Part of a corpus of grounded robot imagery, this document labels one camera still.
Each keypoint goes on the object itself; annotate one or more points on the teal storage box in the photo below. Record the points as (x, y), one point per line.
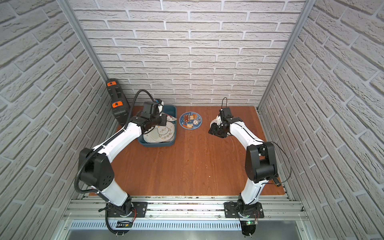
(171, 111)

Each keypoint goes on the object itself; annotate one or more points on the aluminium rail frame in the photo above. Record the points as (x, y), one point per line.
(182, 213)

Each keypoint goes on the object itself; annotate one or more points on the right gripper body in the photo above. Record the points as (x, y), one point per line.
(218, 130)

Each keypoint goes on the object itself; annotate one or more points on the black screwdriver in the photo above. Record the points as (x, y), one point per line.
(276, 181)

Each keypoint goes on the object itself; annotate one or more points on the floral pink coaster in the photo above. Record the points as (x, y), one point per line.
(216, 121)

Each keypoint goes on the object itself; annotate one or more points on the white dog face coaster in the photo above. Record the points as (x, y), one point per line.
(160, 134)

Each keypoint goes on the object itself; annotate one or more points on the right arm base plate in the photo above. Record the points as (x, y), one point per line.
(242, 211)

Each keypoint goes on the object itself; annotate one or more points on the blue cartoon animals coaster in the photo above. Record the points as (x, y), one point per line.
(190, 121)

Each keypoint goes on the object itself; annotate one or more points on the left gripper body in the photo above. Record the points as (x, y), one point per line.
(162, 120)

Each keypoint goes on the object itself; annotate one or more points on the black orange tool case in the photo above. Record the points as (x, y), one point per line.
(120, 105)

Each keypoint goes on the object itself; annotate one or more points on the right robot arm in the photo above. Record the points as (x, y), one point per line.
(260, 164)

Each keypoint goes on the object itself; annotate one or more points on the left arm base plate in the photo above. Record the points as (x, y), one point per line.
(130, 210)

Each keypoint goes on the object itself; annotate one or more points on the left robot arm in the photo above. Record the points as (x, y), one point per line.
(95, 173)

